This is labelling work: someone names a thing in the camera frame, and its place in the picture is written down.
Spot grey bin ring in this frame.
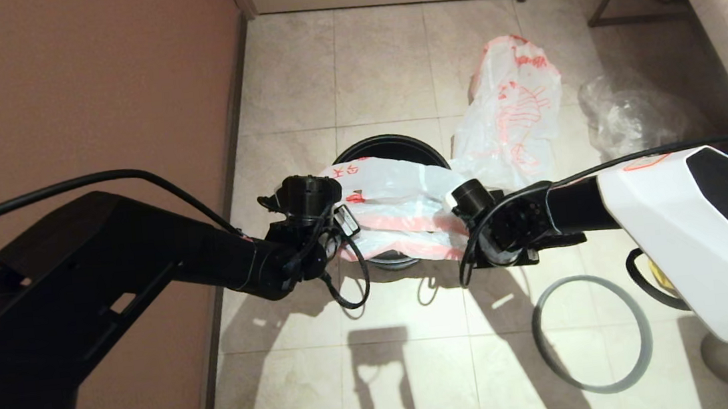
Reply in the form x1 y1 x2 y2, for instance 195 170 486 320
527 269 658 401

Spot black round trash bin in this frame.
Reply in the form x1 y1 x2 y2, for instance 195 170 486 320
330 128 461 275

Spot yellow fabric bag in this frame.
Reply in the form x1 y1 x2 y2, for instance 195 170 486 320
642 180 728 294

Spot clear plastic bag dark contents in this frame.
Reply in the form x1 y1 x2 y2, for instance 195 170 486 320
578 66 700 160

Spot grey striped cushion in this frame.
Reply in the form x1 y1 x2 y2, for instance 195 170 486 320
698 330 728 390

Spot brown cabinet side panel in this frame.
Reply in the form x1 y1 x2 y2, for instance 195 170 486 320
0 0 287 409

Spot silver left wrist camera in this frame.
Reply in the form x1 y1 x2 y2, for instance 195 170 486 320
256 191 289 221

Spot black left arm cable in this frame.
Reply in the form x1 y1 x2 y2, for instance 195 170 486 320
0 146 374 344

